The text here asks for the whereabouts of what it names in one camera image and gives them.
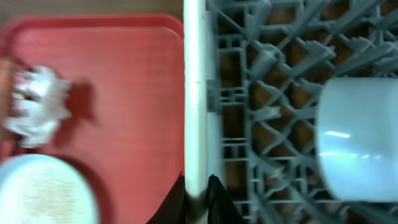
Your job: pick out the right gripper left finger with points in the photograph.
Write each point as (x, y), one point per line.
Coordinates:
(173, 209)

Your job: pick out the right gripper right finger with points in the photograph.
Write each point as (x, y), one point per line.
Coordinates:
(221, 209)

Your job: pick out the light blue plate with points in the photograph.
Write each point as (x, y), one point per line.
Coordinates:
(40, 189)

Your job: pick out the light blue small bowl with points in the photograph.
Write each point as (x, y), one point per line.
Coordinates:
(356, 138)

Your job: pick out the white tissue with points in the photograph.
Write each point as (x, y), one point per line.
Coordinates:
(40, 98)

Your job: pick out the white plastic spoon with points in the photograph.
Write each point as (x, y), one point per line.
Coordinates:
(195, 110)

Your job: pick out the red snack wrapper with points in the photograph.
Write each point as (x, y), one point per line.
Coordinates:
(15, 90)

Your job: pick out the grey dishwasher rack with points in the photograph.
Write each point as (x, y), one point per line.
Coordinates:
(272, 59)

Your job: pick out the red serving tray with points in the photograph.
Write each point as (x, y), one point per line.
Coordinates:
(126, 133)

